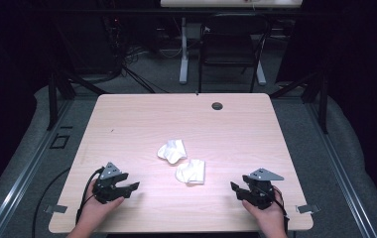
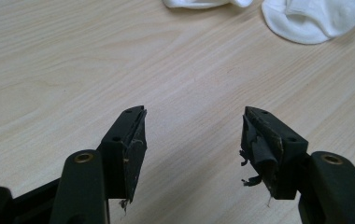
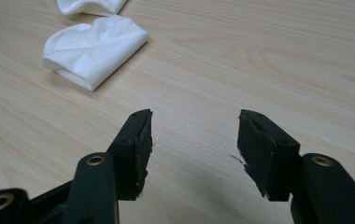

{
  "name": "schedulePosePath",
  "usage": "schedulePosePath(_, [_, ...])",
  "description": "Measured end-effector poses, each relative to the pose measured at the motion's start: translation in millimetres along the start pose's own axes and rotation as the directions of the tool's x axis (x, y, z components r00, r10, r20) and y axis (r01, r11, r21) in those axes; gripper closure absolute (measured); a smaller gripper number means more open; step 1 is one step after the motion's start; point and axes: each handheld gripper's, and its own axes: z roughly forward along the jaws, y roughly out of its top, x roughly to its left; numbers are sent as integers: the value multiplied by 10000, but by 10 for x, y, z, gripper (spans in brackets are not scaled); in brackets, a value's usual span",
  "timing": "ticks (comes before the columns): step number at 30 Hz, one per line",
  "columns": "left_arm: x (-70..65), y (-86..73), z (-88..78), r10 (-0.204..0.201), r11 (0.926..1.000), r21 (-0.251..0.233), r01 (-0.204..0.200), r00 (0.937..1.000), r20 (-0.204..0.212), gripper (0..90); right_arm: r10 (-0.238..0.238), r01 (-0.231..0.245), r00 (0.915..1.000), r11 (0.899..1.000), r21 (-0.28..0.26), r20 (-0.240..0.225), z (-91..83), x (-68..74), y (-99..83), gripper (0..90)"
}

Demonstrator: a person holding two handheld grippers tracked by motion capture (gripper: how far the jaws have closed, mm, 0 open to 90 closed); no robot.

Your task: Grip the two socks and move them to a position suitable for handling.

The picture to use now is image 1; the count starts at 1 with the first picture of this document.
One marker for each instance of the dark curtain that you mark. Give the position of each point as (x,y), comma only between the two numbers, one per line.
(365,66)
(4,82)

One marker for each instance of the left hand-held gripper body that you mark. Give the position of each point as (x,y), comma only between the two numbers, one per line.
(105,191)

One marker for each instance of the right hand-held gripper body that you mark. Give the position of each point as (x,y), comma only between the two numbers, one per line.
(262,195)

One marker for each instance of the black metal frame strut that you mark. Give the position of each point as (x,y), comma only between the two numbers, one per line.
(52,99)
(323,102)

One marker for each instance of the grey metal table bracket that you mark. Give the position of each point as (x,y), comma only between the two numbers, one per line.
(57,209)
(307,209)

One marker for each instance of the white sock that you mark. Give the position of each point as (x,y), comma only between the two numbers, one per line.
(172,151)
(191,172)

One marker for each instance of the white desk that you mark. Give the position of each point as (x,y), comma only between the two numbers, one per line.
(229,3)

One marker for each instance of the black chair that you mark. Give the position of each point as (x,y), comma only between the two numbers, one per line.
(229,49)

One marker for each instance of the aluminium floor rail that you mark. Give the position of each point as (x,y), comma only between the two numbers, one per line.
(342,175)
(21,178)

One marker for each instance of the person's left hand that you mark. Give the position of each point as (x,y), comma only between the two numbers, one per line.
(94,213)

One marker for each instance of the person's right hand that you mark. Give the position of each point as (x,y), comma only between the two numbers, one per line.
(269,218)

